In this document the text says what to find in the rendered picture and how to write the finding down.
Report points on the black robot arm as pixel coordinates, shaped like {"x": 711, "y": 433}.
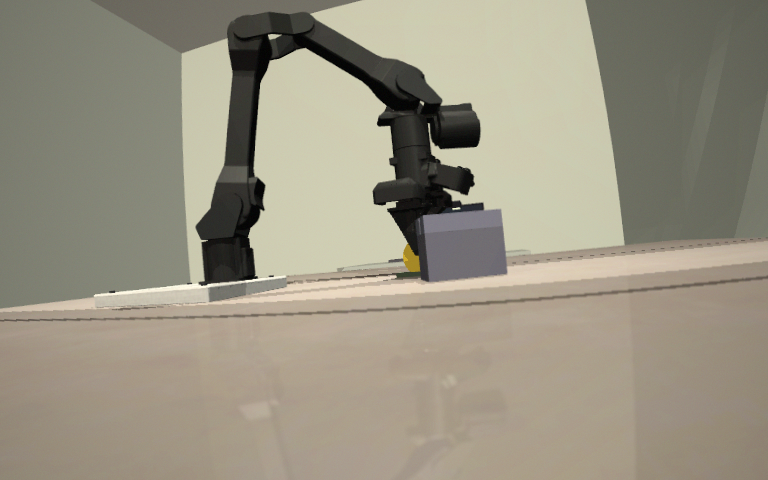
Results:
{"x": 238, "y": 194}

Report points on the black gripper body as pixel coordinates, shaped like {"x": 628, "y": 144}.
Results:
{"x": 407, "y": 188}

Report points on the gold coin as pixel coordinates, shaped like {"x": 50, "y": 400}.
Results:
{"x": 410, "y": 260}

